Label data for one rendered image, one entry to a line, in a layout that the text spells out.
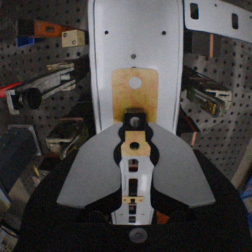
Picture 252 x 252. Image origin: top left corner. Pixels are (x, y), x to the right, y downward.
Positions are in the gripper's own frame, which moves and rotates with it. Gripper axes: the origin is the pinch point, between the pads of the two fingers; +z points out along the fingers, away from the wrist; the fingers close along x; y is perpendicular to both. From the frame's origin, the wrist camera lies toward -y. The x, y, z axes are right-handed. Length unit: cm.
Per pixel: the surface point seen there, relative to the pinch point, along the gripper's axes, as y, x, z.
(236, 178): 157, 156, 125
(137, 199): 46, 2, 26
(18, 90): -1.9, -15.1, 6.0
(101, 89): 4.4, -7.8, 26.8
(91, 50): -5.3, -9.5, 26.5
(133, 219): 65, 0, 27
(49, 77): -1.9, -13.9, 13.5
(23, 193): 206, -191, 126
